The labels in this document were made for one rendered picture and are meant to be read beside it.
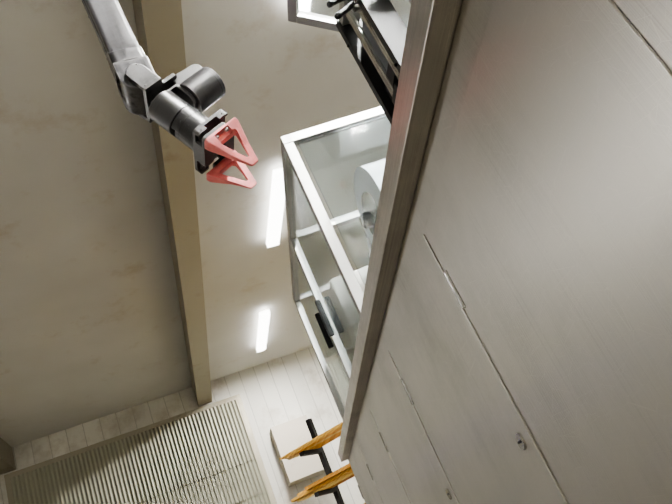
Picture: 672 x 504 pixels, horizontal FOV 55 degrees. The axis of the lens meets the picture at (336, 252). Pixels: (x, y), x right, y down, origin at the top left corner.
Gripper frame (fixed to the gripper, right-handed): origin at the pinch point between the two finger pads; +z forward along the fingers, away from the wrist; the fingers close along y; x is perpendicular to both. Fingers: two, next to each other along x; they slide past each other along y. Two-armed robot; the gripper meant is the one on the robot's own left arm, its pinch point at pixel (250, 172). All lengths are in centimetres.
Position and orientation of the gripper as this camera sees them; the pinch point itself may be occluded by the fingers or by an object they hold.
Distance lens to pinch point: 104.0
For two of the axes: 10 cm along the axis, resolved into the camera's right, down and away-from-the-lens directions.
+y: -1.4, 5.0, 8.6
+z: 7.8, 5.9, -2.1
